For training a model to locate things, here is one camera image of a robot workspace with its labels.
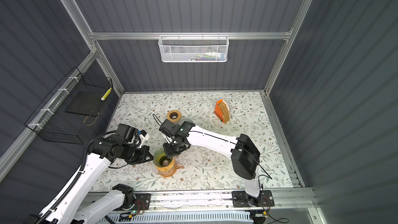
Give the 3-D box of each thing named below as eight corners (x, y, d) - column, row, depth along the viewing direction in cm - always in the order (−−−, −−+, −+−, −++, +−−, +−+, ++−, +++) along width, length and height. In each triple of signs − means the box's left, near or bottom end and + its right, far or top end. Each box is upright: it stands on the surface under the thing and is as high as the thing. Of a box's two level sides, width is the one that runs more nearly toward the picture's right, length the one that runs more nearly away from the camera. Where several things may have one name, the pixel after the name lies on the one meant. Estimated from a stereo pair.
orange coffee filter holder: (222, 125, 104) (224, 116, 96) (213, 111, 112) (214, 102, 104) (231, 121, 106) (233, 112, 98) (221, 108, 113) (222, 98, 106)
